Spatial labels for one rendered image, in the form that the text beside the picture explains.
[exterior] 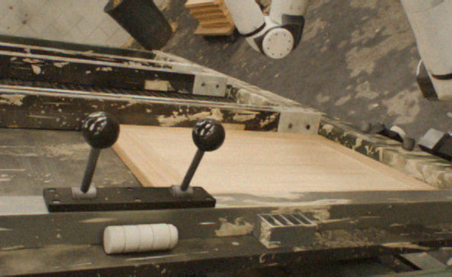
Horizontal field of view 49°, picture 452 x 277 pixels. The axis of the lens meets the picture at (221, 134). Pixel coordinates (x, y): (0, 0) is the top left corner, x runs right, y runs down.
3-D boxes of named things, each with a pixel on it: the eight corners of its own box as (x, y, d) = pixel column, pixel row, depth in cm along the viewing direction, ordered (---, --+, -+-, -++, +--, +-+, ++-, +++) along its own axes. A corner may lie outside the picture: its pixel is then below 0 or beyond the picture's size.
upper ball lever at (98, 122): (100, 213, 57) (127, 131, 48) (65, 215, 55) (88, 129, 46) (95, 187, 59) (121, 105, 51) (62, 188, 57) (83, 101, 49)
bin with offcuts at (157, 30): (185, 23, 542) (146, -25, 510) (155, 56, 529) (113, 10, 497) (164, 25, 585) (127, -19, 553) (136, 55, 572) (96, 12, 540)
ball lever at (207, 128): (195, 210, 62) (234, 135, 54) (167, 211, 60) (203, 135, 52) (187, 186, 64) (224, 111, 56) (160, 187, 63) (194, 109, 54)
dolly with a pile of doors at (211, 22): (271, 2, 436) (246, -36, 416) (235, 45, 423) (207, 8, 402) (233, 7, 487) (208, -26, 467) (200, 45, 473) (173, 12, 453)
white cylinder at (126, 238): (108, 258, 53) (177, 253, 57) (111, 233, 52) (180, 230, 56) (101, 245, 56) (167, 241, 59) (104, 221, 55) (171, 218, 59)
